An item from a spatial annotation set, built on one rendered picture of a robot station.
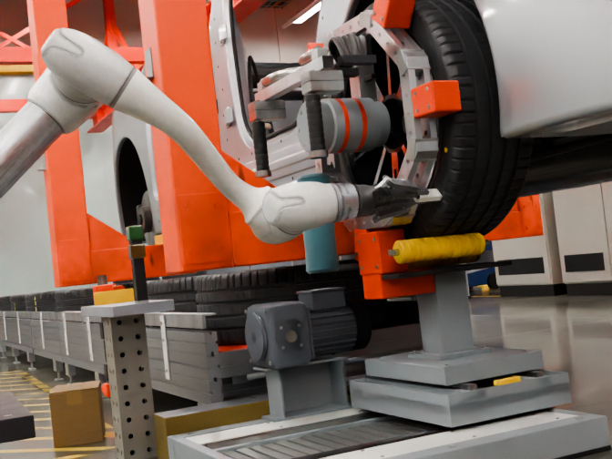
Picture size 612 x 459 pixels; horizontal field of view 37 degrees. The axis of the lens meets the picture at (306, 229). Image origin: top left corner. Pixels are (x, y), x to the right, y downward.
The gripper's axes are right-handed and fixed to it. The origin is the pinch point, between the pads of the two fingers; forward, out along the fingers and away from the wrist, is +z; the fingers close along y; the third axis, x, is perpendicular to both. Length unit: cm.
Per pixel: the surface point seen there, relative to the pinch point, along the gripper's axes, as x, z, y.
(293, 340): 7, -20, -54
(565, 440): -55, 17, -29
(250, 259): 38, -21, -53
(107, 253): 183, -19, -181
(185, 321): 46, -34, -84
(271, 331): 9, -26, -52
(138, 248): 38, -56, -43
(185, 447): -9, -53, -71
